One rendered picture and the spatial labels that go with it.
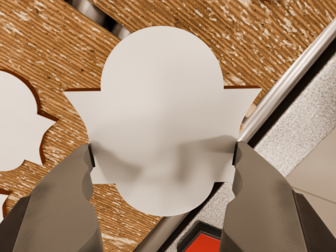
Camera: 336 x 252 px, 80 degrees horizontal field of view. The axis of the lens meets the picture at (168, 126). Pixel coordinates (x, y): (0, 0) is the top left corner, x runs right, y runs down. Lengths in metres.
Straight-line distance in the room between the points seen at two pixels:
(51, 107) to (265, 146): 0.29
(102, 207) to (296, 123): 0.31
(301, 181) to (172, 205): 1.73
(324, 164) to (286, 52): 1.63
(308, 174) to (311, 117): 1.52
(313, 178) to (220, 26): 1.74
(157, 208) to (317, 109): 0.26
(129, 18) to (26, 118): 0.16
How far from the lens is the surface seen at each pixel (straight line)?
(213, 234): 0.41
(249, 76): 0.26
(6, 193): 0.38
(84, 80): 0.25
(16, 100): 0.28
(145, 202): 0.17
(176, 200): 0.16
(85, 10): 0.26
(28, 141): 0.30
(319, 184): 1.98
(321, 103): 0.35
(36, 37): 0.27
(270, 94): 0.30
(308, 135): 0.36
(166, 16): 0.24
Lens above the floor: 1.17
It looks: 66 degrees down
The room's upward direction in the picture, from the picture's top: 174 degrees clockwise
